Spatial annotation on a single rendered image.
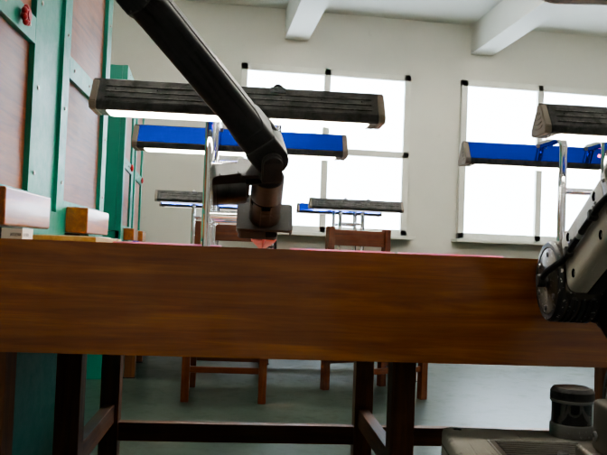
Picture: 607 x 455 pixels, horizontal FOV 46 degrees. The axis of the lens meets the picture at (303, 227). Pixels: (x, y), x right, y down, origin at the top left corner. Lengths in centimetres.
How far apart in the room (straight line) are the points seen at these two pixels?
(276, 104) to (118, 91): 33
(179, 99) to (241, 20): 535
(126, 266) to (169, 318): 11
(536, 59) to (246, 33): 283
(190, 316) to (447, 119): 598
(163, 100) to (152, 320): 52
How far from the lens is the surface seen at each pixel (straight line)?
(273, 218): 128
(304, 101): 155
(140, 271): 122
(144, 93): 156
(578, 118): 170
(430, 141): 696
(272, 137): 117
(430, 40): 717
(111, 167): 423
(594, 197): 105
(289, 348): 122
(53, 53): 197
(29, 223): 154
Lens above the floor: 76
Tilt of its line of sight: 2 degrees up
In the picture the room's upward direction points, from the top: 2 degrees clockwise
